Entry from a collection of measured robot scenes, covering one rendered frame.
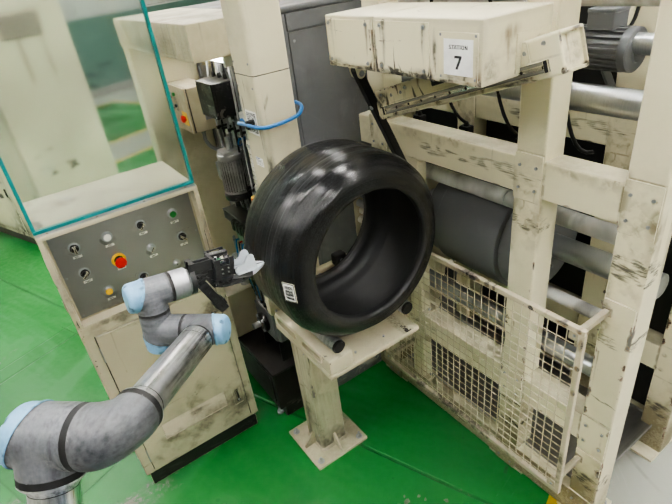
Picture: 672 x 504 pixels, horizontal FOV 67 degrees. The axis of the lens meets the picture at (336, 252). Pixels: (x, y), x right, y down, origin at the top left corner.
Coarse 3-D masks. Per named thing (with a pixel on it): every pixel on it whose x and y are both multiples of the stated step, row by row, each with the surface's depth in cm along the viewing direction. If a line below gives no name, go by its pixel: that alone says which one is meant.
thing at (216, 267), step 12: (204, 252) 132; (216, 252) 132; (192, 264) 126; (204, 264) 127; (216, 264) 127; (228, 264) 130; (192, 276) 126; (204, 276) 129; (216, 276) 129; (228, 276) 132
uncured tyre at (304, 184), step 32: (288, 160) 144; (320, 160) 138; (352, 160) 135; (384, 160) 139; (256, 192) 146; (288, 192) 135; (320, 192) 131; (352, 192) 133; (384, 192) 175; (416, 192) 147; (256, 224) 142; (288, 224) 131; (320, 224) 131; (384, 224) 180; (416, 224) 169; (256, 256) 143; (288, 256) 132; (352, 256) 181; (384, 256) 180; (416, 256) 160; (320, 288) 176; (352, 288) 180; (384, 288) 173; (320, 320) 144; (352, 320) 151
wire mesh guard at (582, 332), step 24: (456, 264) 170; (432, 288) 186; (456, 288) 174; (504, 288) 156; (504, 312) 159; (552, 312) 144; (480, 336) 173; (528, 336) 154; (456, 360) 191; (552, 360) 150; (576, 360) 141; (456, 384) 197; (576, 384) 145; (456, 408) 204; (528, 408) 167; (480, 432) 194; (552, 432) 162; (528, 456) 177
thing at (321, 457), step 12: (348, 420) 244; (300, 432) 241; (348, 432) 238; (360, 432) 237; (300, 444) 235; (312, 444) 234; (348, 444) 232; (312, 456) 229; (324, 456) 228; (336, 456) 227
